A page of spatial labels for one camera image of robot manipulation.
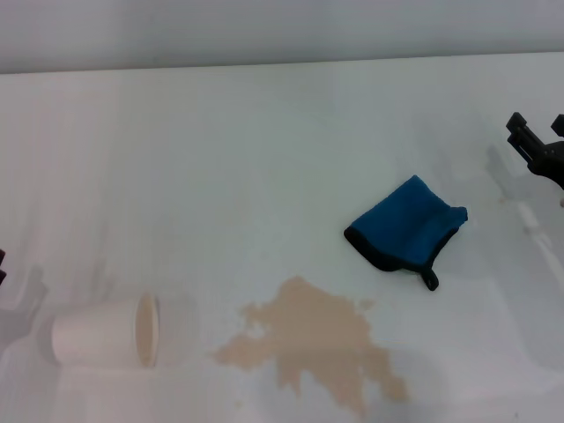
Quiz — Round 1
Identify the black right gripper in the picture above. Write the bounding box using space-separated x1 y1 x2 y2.
505 111 564 191

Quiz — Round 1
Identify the white paper cup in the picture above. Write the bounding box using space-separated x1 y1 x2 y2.
51 291 160 369

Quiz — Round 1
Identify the blue rag with black trim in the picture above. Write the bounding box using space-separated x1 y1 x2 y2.
343 174 469 292

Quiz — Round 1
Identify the brown water stain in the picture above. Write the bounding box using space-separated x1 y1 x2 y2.
213 276 411 420

